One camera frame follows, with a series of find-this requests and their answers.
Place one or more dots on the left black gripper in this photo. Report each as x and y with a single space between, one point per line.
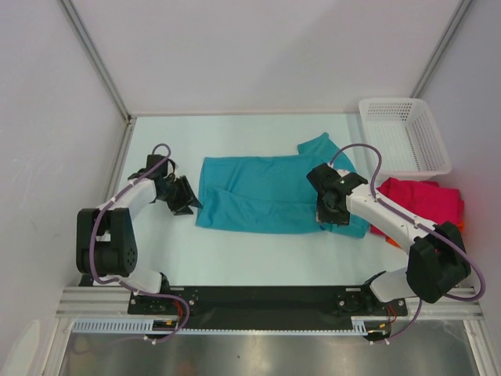
187 198

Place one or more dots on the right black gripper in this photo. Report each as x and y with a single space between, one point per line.
341 218

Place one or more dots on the teal t shirt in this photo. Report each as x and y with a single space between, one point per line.
270 194

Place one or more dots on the white plastic perforated basket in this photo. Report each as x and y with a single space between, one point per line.
406 134

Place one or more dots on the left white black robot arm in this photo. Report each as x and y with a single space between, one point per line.
106 248

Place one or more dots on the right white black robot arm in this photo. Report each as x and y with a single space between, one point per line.
436 256

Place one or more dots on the folded red t shirt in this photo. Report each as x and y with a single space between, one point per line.
426 199

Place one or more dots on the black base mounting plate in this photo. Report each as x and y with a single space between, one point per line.
286 304

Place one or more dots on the folded orange t shirt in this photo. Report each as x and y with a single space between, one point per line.
461 227

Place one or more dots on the white slotted cable duct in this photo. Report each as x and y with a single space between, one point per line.
161 327

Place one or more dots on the right aluminium corner post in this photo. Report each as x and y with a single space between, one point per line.
446 40

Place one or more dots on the aluminium corner post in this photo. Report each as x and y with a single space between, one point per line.
446 40
89 47

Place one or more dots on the aluminium frame rail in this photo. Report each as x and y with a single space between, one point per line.
112 302

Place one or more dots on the left aluminium corner post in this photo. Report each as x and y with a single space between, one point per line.
89 47

